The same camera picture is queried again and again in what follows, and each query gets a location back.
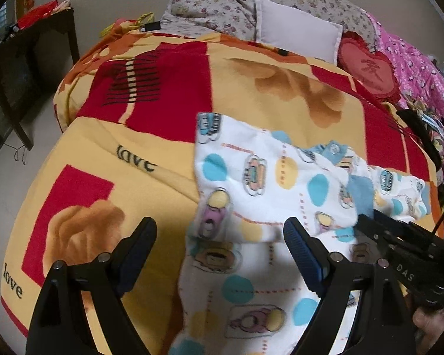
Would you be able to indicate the yellow red love blanket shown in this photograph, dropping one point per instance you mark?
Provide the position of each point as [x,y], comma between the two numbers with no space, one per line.
[128,111]

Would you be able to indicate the white square pillow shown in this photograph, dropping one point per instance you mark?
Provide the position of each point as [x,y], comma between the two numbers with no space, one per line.
[296,31]

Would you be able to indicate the dark clothes pile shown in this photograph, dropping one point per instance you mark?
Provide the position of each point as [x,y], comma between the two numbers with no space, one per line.
[416,126]

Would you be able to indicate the red heart cushion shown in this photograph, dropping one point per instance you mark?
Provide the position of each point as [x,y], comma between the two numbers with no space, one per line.
[372,69]

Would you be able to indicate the pink patterned blanket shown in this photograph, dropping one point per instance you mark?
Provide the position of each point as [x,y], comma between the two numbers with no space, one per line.
[419,79]

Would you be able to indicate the right hand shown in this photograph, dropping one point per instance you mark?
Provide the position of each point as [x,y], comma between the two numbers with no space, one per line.
[431,324]

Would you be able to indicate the white patterned baby garment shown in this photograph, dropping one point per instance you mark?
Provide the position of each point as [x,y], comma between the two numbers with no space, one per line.
[240,288]

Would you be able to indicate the grey floral quilt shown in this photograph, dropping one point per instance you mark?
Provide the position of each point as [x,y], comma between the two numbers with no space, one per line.
[194,18]

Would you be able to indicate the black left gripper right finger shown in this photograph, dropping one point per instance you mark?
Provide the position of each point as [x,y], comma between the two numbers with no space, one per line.
[381,324]

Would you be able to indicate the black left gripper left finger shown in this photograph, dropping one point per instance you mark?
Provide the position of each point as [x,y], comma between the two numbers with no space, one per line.
[59,324]

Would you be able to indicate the dark wooden side table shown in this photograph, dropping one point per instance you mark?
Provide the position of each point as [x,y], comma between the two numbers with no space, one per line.
[22,79]

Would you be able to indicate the small black device on bed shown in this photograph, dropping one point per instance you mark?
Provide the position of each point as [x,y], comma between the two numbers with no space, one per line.
[150,26]

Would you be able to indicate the red items on table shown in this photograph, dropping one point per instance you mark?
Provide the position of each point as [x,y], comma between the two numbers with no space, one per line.
[41,12]

